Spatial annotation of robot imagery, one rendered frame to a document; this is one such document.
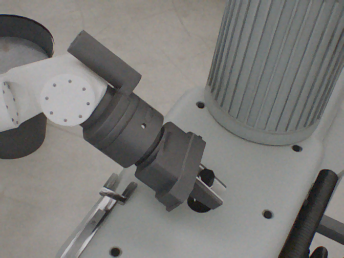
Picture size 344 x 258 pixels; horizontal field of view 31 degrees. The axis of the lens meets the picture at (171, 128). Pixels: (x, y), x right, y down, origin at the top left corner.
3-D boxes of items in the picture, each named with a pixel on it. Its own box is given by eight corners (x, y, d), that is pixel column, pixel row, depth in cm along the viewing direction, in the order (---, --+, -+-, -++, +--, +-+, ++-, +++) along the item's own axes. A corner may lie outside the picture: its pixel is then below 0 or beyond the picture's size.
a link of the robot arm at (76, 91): (99, 166, 78) (22, 112, 74) (99, 136, 88) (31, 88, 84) (157, 97, 76) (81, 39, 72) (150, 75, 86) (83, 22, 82)
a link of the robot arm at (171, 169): (175, 157, 94) (112, 110, 90) (217, 127, 88) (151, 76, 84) (153, 222, 85) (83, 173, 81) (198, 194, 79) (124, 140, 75)
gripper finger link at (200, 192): (211, 208, 88) (178, 183, 86) (226, 198, 86) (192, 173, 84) (209, 216, 87) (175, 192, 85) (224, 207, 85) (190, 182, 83)
